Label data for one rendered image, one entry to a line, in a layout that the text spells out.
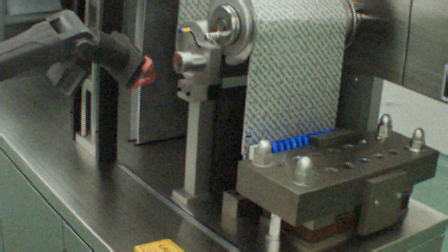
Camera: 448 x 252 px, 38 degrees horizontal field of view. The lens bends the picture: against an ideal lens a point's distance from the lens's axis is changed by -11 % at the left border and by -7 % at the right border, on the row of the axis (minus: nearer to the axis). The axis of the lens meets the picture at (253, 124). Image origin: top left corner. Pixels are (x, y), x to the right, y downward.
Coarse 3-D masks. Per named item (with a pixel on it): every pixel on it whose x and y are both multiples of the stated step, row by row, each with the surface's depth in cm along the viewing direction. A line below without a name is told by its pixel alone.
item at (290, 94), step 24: (264, 72) 128; (288, 72) 132; (312, 72) 136; (336, 72) 140; (264, 96) 130; (288, 96) 134; (312, 96) 138; (336, 96) 142; (264, 120) 132; (288, 120) 136; (312, 120) 140
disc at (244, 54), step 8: (248, 0) 123; (248, 8) 123; (208, 16) 133; (208, 24) 133; (256, 24) 122; (208, 32) 133; (256, 32) 123; (248, 40) 124; (248, 48) 125; (224, 56) 130; (232, 56) 128; (240, 56) 127; (248, 56) 125; (232, 64) 129
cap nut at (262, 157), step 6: (258, 144) 124; (264, 144) 123; (270, 144) 124; (258, 150) 124; (264, 150) 123; (270, 150) 124; (258, 156) 124; (264, 156) 123; (270, 156) 124; (252, 162) 125; (258, 162) 124; (264, 162) 124; (270, 162) 124
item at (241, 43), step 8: (216, 0) 129; (224, 0) 127; (232, 0) 125; (240, 0) 124; (240, 8) 124; (344, 8) 138; (240, 16) 124; (248, 16) 123; (248, 24) 123; (248, 32) 124; (240, 40) 125; (224, 48) 129; (232, 48) 127; (240, 48) 126
